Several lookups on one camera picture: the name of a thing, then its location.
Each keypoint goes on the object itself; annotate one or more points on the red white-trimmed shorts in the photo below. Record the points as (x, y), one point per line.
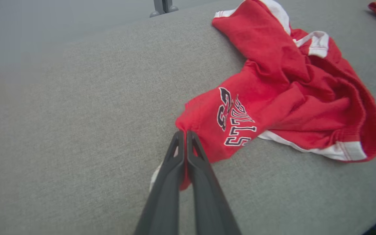
(273, 81)

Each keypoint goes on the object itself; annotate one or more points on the grey metal post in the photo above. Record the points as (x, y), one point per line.
(163, 6)

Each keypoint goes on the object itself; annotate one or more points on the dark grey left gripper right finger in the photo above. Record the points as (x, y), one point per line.
(209, 202)

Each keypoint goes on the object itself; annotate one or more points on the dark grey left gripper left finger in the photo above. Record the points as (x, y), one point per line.
(165, 195)

